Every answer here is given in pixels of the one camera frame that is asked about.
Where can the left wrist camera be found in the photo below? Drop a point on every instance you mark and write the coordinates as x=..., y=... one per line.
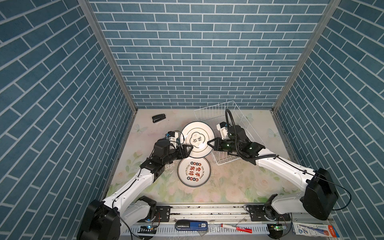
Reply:
x=172, y=136

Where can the left controller board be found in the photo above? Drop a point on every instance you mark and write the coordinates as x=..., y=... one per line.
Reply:
x=152, y=230

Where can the controller board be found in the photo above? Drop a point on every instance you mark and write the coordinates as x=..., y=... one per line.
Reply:
x=276, y=229
x=152, y=230

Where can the blue black handheld device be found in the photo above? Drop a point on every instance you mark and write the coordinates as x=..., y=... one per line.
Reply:
x=191, y=225

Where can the plate with flower outline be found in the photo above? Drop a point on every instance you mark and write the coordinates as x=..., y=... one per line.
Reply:
x=198, y=134

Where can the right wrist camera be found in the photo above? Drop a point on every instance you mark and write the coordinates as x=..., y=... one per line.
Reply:
x=223, y=129

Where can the black stapler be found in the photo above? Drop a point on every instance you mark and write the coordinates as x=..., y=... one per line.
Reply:
x=158, y=118

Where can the white wire dish rack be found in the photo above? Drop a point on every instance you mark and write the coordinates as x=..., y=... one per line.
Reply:
x=230, y=113

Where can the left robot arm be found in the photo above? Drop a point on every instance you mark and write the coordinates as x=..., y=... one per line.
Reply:
x=108, y=218

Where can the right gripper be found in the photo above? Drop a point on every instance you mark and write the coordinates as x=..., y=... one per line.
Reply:
x=217, y=145

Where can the red handled screwdriver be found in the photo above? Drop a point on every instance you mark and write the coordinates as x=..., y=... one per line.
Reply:
x=240, y=229

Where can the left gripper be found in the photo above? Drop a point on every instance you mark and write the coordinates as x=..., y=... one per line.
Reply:
x=179, y=151

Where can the white plate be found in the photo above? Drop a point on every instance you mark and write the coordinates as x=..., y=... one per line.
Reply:
x=194, y=172
x=179, y=138

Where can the right controller board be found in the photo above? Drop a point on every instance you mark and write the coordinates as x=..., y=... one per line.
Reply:
x=276, y=229

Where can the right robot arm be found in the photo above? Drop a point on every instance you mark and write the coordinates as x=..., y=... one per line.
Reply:
x=318, y=194

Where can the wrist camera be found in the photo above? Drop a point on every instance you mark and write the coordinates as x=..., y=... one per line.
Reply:
x=223, y=129
x=172, y=136

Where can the aluminium mounting rail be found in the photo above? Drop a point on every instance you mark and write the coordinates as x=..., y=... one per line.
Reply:
x=239, y=215

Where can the white toothpaste box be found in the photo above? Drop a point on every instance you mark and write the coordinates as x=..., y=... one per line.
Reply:
x=315, y=230

